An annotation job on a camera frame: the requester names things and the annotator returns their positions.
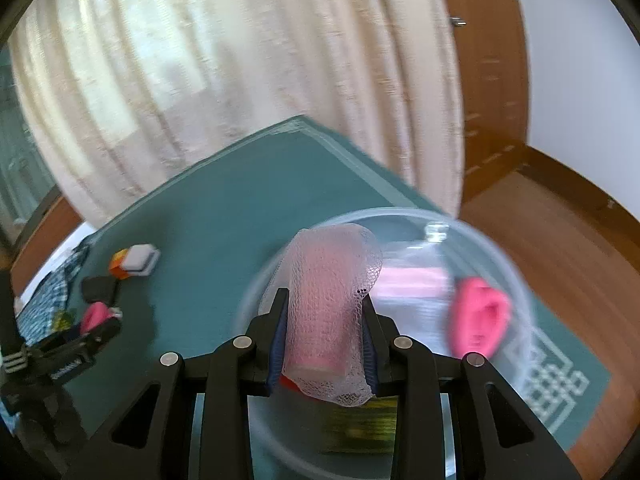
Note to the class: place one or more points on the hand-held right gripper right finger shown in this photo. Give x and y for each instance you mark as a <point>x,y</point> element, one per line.
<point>369,340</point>

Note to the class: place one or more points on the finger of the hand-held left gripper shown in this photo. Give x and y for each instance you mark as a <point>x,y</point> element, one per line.
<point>102,334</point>

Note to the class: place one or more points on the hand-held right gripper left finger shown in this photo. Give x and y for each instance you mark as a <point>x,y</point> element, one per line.
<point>277,340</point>

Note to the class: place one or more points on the dark pink foam piece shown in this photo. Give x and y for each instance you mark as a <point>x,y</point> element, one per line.
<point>95,316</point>

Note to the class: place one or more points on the green and yellow carton box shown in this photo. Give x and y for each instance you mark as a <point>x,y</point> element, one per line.
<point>64,321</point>
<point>357,425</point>

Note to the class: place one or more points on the black cylindrical object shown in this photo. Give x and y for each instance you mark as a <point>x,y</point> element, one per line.
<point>99,288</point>

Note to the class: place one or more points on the small mesh bag pink roller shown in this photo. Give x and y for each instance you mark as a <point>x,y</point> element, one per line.
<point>325,300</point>

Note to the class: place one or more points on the orange toy block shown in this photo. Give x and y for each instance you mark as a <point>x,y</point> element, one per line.
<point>117,266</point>

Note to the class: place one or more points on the white rectangular box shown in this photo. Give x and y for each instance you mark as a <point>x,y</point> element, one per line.
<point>141,259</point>

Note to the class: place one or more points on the clear plastic container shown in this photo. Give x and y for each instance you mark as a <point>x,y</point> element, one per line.
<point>285,440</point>

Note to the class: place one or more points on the pink twisted foam roller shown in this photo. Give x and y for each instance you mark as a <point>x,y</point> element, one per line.
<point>477,317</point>

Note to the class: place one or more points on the blue plaid cloth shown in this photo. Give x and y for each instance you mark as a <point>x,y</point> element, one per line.
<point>50,295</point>

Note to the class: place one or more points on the green table mat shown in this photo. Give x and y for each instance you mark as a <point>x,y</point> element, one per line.
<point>225,200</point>

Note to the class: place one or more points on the wooden framed window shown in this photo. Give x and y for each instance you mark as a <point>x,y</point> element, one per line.
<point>15,160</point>

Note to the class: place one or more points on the wooden door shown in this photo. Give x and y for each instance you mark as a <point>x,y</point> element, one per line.
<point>490,85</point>

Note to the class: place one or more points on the cream patterned curtain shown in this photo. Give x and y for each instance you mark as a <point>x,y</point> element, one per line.
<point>225,60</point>

